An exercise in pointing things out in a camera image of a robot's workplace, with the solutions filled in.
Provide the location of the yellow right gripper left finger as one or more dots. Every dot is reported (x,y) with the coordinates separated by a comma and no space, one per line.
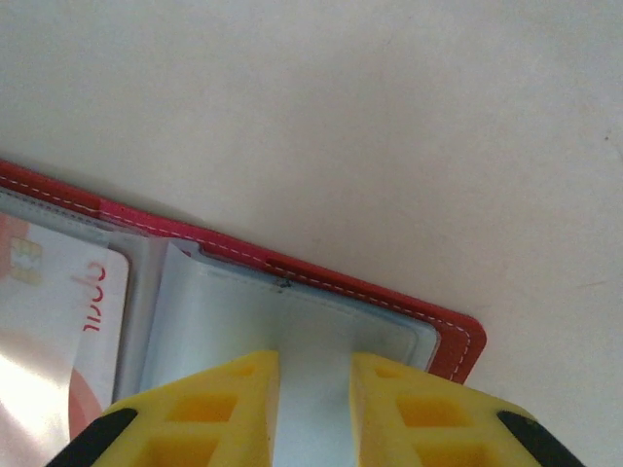
(194,418)

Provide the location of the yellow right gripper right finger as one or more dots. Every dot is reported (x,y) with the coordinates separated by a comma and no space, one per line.
(428,423)

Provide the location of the white pink april card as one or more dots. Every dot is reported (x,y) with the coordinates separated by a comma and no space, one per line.
(58,301)

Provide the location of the red card holder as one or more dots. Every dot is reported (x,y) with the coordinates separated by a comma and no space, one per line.
(452,345)

